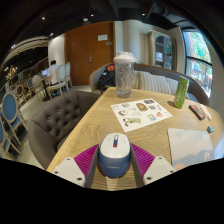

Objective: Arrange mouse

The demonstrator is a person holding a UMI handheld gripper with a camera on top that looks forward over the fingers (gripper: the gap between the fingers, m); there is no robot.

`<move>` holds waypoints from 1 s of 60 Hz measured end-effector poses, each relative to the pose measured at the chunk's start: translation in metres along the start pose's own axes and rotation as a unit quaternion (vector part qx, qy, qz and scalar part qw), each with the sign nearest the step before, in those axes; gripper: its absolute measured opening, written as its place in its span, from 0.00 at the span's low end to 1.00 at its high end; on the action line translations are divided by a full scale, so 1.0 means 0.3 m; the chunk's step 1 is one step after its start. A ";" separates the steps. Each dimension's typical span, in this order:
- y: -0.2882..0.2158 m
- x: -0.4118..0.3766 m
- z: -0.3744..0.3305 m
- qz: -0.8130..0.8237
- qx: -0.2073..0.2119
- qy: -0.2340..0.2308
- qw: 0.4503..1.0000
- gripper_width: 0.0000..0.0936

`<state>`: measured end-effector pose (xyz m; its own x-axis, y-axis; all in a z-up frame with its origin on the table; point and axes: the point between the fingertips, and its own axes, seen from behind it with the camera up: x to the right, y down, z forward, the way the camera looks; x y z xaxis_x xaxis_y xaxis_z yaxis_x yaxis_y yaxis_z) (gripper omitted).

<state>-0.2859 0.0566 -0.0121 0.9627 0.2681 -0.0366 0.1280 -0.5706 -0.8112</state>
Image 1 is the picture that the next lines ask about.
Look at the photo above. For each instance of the white and blue computer mouse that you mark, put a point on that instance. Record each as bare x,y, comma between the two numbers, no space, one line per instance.
114,153

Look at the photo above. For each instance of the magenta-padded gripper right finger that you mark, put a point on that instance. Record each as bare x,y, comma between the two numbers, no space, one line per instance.
160,168

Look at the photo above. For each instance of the white dining chairs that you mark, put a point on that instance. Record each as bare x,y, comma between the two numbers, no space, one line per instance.
62,75

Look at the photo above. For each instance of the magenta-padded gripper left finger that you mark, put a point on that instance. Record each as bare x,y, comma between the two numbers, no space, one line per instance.
68,170

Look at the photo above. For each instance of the green drink bottle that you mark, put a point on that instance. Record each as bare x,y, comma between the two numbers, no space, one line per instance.
181,93

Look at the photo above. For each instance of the black and orange backpack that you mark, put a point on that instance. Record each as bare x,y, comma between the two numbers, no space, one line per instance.
106,78

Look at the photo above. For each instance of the small teal box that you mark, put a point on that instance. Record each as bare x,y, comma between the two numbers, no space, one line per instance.
210,129

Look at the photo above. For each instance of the person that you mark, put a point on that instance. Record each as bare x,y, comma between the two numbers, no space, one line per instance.
52,71

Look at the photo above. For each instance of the glass-door cabinet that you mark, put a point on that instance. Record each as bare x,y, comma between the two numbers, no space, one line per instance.
163,50

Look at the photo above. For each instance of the grey tufted armchair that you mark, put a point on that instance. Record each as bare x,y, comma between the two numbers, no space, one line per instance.
53,123

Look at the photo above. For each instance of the clear shaker bottle white lid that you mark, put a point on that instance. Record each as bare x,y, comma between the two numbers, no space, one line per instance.
124,78

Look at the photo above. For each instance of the black-framed window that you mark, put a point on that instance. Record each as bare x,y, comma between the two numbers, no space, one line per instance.
198,56

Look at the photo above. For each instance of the pale grey mouse pad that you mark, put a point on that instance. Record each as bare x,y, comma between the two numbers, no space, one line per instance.
190,146

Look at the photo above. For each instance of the grey curved sofa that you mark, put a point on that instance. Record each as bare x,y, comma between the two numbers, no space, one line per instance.
156,69

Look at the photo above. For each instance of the brown wooden door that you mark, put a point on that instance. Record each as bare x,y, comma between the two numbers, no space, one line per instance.
83,56

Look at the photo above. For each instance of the white sticker sheet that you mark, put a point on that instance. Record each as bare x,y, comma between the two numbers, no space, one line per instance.
141,114

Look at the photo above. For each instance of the black box with red print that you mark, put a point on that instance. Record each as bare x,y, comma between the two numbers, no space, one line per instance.
197,112

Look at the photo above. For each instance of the blue-backed chairs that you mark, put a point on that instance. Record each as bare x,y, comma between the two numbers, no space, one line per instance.
9,108

